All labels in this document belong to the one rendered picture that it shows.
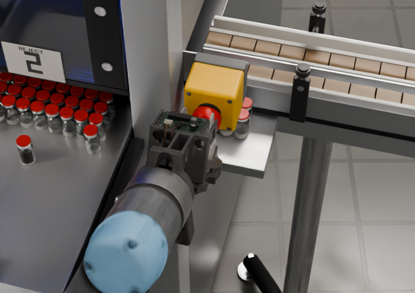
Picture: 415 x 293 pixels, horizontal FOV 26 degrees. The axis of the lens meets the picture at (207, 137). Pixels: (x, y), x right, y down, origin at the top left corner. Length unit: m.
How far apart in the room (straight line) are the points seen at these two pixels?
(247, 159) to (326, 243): 1.00
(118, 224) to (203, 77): 0.38
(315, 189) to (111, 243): 0.74
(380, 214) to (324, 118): 1.03
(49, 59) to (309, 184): 0.53
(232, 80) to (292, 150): 1.26
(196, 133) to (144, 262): 0.23
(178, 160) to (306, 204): 0.64
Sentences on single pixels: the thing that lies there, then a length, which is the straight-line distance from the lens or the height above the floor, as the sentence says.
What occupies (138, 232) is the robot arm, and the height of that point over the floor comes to 1.19.
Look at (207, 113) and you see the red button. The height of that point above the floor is 1.01.
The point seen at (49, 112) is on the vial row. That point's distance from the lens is 1.32.
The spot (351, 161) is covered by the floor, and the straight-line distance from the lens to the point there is 2.45.
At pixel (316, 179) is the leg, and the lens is 1.53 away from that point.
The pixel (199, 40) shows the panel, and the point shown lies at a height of 0.88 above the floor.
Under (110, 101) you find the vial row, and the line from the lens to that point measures 1.33.
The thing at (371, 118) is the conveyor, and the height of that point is 0.91.
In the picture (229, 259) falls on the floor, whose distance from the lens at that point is 2.24.
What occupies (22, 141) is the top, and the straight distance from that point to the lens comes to 1.29.
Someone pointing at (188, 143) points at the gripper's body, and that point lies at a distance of 1.01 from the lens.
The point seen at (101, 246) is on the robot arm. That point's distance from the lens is 0.87.
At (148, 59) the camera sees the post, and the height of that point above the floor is 1.07.
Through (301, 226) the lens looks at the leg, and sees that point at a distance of 1.65.
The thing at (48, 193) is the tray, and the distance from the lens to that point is 1.29.
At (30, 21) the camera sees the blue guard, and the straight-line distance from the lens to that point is 1.21.
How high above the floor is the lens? 1.91
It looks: 51 degrees down
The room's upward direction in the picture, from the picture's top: straight up
